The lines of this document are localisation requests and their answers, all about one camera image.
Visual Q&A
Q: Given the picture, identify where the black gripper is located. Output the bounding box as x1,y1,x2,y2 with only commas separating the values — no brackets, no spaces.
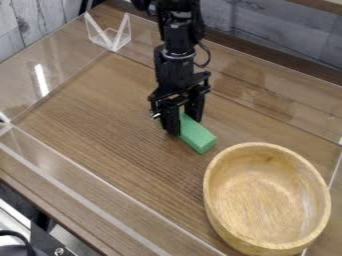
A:
148,44,211,136

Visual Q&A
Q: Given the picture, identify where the green rectangular block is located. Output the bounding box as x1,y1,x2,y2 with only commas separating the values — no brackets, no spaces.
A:
180,113,216,154

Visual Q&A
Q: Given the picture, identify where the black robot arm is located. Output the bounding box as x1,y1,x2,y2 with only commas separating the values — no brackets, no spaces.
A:
148,0,211,136

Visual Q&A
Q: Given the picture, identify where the wooden bowl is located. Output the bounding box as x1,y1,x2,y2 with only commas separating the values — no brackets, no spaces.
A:
203,142,331,256

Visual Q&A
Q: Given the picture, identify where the clear acrylic tray wall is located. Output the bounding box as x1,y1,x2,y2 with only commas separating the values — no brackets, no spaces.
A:
0,8,342,256

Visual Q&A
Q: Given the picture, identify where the clear acrylic corner bracket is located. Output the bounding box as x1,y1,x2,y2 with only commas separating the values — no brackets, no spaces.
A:
84,12,131,52

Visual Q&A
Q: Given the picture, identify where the black metal table bracket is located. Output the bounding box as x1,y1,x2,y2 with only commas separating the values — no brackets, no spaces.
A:
29,222,77,256

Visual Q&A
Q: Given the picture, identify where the black cable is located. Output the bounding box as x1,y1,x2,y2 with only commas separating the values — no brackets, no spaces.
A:
0,227,41,256

